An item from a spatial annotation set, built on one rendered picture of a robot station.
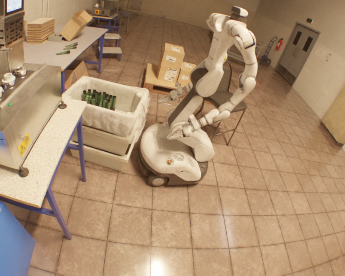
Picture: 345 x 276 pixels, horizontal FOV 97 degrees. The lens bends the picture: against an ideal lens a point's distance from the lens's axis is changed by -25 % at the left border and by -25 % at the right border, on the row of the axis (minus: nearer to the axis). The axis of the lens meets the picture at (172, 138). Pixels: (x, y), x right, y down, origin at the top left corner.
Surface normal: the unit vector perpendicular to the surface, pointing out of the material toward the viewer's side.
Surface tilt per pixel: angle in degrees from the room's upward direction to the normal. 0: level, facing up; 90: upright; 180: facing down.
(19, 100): 0
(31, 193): 0
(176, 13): 90
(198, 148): 91
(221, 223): 0
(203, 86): 87
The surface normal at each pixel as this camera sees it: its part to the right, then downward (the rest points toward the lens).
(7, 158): 0.03, 0.67
